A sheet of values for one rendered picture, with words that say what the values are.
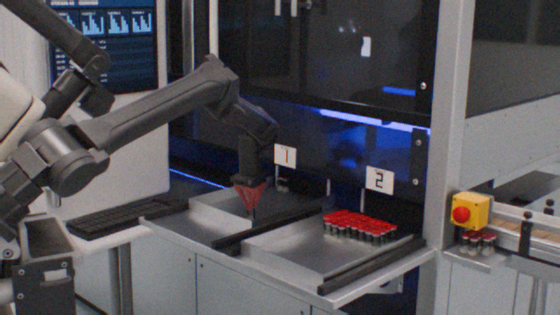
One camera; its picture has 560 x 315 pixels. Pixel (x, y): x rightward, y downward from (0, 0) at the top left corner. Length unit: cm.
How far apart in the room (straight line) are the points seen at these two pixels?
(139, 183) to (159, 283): 54
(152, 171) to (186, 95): 109
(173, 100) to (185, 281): 139
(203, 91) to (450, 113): 64
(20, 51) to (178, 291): 108
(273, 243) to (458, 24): 69
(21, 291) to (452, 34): 105
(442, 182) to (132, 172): 104
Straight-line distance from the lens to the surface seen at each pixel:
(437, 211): 163
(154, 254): 258
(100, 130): 106
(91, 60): 143
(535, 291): 175
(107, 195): 213
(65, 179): 100
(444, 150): 159
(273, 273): 148
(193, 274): 240
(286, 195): 200
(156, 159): 223
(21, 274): 118
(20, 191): 100
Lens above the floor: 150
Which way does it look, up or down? 14 degrees down
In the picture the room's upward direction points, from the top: 1 degrees clockwise
